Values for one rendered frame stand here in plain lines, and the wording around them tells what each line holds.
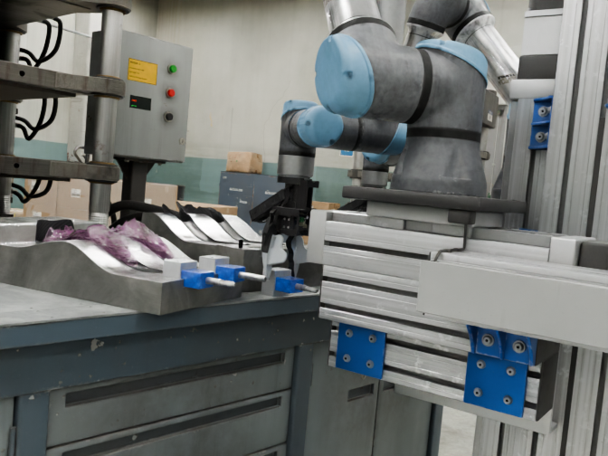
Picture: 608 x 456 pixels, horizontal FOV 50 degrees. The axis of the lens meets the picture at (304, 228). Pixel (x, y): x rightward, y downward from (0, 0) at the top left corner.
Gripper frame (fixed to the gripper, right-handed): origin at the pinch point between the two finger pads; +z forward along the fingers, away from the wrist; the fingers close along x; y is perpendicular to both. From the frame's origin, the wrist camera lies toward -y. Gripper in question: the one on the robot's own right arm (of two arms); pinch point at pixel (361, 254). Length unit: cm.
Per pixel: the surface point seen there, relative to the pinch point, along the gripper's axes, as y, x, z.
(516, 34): -185, 575, -210
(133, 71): -74, -28, -50
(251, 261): 11, -59, -2
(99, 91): -62, -48, -40
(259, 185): -477, 487, -13
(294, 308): 18, -52, 7
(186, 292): 18, -83, 2
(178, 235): -12, -59, -5
